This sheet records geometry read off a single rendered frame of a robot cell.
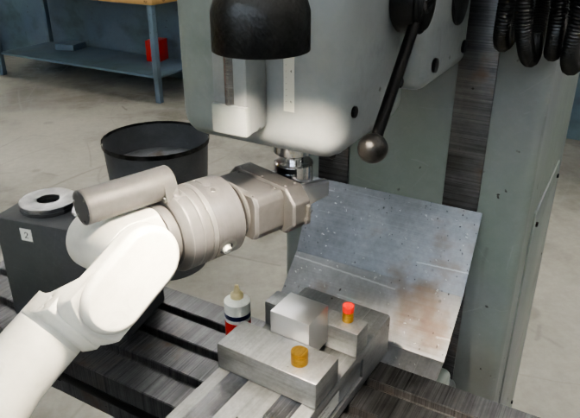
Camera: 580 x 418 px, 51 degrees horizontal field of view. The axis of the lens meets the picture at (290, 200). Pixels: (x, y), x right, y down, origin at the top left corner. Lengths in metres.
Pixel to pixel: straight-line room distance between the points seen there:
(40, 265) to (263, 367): 0.43
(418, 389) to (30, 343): 0.56
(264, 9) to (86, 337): 0.33
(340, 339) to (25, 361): 0.43
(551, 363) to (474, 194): 1.57
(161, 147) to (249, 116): 2.45
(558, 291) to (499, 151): 2.02
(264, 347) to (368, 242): 0.38
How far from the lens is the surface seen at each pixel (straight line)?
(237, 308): 0.94
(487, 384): 1.27
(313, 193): 0.73
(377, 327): 0.92
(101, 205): 0.59
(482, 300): 1.16
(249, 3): 0.42
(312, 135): 0.60
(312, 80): 0.59
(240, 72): 0.58
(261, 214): 0.66
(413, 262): 1.10
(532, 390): 2.43
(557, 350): 2.65
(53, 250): 1.02
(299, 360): 0.78
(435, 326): 1.08
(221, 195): 0.64
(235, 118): 0.60
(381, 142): 0.59
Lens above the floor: 1.54
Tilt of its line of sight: 25 degrees down
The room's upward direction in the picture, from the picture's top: straight up
